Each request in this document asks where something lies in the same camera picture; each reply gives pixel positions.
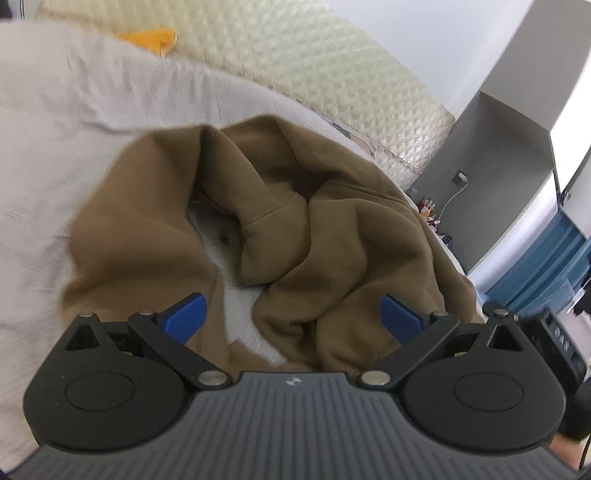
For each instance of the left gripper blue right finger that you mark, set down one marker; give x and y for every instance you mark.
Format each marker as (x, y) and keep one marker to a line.
(476, 387)

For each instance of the grey wall charger plug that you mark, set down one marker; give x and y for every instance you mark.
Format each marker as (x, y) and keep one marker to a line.
(460, 179)

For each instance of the brown hoodie sweatshirt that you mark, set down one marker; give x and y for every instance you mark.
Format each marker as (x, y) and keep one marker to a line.
(324, 232)

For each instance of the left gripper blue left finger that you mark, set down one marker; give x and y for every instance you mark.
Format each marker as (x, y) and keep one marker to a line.
(108, 386)

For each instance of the cream quilted mattress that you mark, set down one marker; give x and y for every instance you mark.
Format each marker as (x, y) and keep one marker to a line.
(303, 50)

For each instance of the orange tag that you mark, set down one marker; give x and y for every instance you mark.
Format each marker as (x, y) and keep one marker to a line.
(159, 42)

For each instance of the bottles on blue shelf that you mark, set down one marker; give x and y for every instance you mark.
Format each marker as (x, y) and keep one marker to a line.
(427, 209)

